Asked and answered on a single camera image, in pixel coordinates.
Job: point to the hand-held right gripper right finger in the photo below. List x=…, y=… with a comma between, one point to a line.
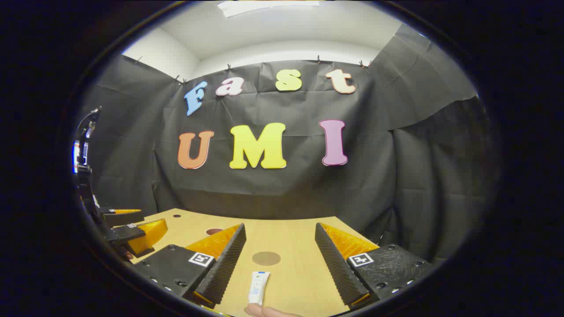
x=335, y=268

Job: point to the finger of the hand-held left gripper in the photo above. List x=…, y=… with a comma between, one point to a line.
x=128, y=233
x=123, y=218

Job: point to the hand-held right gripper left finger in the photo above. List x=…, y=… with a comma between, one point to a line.
x=224, y=264

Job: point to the beige cup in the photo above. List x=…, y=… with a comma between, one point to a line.
x=214, y=231

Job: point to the white toothpaste tube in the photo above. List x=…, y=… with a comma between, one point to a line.
x=258, y=288

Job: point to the wooden desktop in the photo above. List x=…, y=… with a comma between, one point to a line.
x=291, y=237

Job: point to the computer monitor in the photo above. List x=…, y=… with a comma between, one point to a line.
x=79, y=156

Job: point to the black backdrop cloth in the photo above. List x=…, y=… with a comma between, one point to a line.
x=374, y=154

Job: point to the ceiling light panel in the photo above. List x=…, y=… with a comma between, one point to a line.
x=264, y=6

